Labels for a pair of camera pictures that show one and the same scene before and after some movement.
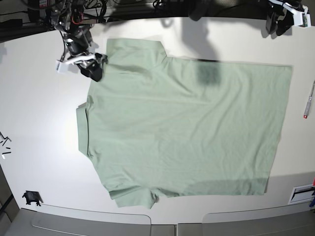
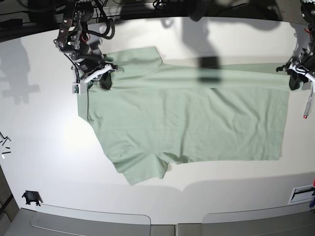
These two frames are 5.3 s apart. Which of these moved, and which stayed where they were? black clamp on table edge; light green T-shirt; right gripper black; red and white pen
Moved: right gripper black; light green T-shirt
Stayed: red and white pen; black clamp on table edge
